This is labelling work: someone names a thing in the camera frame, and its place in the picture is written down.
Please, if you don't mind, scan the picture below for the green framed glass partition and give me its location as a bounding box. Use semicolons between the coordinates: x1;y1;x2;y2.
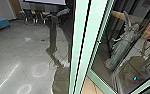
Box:
66;0;150;94

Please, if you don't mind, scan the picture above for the grey stone angel statue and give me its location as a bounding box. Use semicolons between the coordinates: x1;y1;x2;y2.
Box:
104;10;143;72

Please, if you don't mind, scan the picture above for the dark table with chairs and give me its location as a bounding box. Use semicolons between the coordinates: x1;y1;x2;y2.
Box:
16;8;60;27

